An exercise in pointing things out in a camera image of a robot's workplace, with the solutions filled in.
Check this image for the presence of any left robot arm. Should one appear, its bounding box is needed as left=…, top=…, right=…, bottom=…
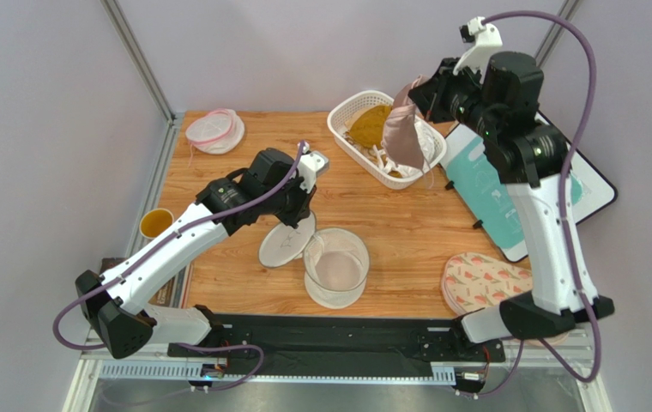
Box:
left=75, top=146, right=329, bottom=359

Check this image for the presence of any white plastic basket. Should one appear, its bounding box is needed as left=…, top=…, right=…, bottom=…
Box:
left=327, top=90, right=447, bottom=190

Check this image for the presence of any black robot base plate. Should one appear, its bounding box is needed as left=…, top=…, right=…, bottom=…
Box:
left=203, top=314, right=506, bottom=378

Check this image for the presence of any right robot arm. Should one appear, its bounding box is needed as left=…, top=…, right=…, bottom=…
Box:
left=408, top=51, right=615, bottom=343

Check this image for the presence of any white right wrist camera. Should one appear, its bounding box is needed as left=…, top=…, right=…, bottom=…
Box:
left=453, top=16, right=503, bottom=75

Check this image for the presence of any white bra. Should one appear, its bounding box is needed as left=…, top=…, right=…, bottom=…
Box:
left=370, top=122, right=437, bottom=179

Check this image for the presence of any white pink-trimmed mesh laundry bag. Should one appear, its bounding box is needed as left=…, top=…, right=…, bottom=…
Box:
left=184, top=109, right=245, bottom=165

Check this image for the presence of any mustard yellow bra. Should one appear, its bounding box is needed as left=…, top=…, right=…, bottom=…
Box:
left=347, top=105, right=392, bottom=148

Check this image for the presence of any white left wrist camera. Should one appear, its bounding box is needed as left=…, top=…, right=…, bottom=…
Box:
left=297, top=142, right=329, bottom=193

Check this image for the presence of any white teal folding board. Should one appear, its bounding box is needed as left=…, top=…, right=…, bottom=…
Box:
left=439, top=125, right=618, bottom=263

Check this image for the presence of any pink satin bra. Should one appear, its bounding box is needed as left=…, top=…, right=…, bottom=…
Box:
left=381, top=75, right=429, bottom=178

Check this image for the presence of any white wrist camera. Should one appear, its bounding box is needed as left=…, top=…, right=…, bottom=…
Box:
left=453, top=16, right=503, bottom=75
left=297, top=142, right=329, bottom=193

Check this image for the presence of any white slotted cable duct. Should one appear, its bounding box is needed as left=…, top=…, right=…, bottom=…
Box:
left=100, top=358, right=456, bottom=385

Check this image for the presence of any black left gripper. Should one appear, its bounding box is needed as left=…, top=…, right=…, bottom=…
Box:
left=261, top=173, right=317, bottom=229

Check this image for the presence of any patterned mug with tea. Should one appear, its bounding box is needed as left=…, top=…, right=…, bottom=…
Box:
left=138, top=208, right=175, bottom=239

